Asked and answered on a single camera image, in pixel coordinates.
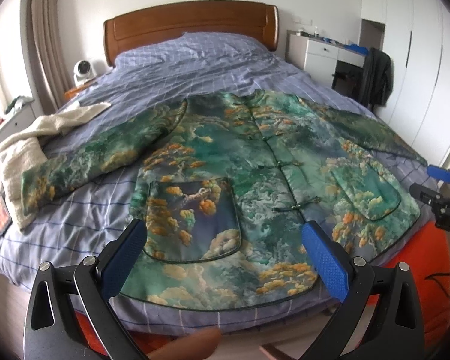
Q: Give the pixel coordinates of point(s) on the dark jacket on chair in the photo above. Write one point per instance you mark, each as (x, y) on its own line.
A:
(377, 79)

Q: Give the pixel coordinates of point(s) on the white window-side dresser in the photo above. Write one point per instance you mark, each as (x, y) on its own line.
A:
(20, 117)

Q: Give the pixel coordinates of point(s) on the person's left hand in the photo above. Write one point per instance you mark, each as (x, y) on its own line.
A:
(200, 345)

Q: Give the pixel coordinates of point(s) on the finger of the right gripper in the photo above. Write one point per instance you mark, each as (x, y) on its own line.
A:
(439, 173)
(426, 195)

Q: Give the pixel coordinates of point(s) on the small wooden nightstand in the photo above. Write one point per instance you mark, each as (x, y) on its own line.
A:
(71, 93)

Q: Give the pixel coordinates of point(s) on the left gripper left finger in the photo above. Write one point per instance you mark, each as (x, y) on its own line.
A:
(98, 279)

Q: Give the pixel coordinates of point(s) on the orange knitted trousers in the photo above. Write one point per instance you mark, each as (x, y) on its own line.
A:
(427, 253)

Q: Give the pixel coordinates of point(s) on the green landscape print jacket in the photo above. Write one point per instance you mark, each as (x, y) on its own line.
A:
(224, 185)

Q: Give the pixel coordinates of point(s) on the brown wooden headboard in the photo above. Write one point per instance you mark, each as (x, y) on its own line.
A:
(153, 25)

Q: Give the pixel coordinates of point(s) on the white wardrobe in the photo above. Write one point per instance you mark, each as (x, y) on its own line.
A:
(417, 38)

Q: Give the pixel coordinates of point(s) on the cream knitted sweater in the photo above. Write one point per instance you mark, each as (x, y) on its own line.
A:
(22, 151)

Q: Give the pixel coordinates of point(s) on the white round fan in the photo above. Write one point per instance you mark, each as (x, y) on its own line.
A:
(83, 72)

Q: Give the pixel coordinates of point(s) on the blue plaid bed duvet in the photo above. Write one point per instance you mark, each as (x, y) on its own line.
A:
(83, 222)

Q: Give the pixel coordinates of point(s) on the beige curtain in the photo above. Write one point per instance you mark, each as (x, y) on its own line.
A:
(47, 62)

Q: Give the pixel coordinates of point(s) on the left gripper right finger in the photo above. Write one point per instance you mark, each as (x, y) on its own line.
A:
(344, 280)

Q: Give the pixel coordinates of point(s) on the white desk with drawers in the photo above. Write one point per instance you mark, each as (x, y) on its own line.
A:
(320, 59)

